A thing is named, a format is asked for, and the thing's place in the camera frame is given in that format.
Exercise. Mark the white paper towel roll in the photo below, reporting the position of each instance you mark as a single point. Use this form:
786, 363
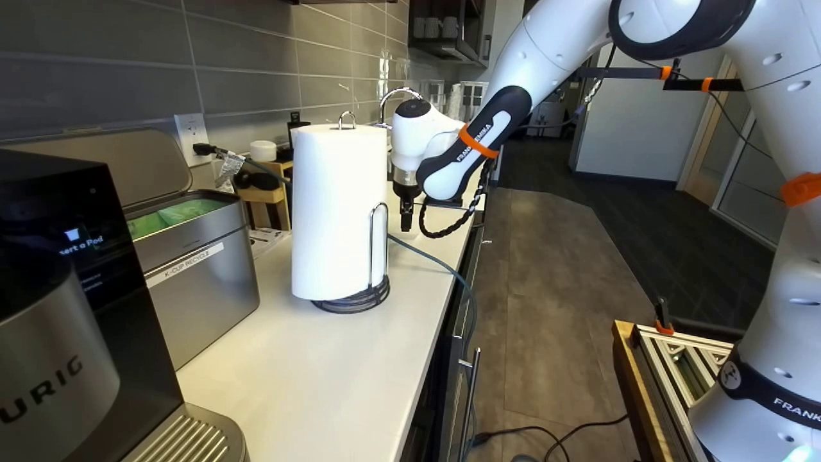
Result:
307, 212

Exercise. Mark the dark metal towel holder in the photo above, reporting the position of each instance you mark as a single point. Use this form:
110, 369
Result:
353, 217

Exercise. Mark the stainless steel bin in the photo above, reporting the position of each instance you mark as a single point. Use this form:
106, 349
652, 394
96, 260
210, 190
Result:
197, 260

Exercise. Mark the chrome kitchen faucet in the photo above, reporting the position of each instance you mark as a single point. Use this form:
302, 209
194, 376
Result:
395, 92

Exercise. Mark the wooden coffee accessory organizer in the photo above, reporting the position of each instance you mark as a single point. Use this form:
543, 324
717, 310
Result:
265, 194

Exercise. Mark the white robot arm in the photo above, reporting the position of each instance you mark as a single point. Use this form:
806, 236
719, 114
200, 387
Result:
767, 404

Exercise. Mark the white wall outlet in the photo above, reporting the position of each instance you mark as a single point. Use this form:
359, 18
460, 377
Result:
192, 129

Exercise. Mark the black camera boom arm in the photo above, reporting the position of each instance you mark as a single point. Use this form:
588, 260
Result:
668, 76

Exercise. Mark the black Keurig coffee maker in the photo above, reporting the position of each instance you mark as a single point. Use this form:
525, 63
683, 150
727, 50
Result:
85, 372

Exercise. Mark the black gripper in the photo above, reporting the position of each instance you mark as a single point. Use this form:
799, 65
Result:
406, 188

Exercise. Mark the white cup on organizer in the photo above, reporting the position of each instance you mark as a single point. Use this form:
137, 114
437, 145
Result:
264, 151

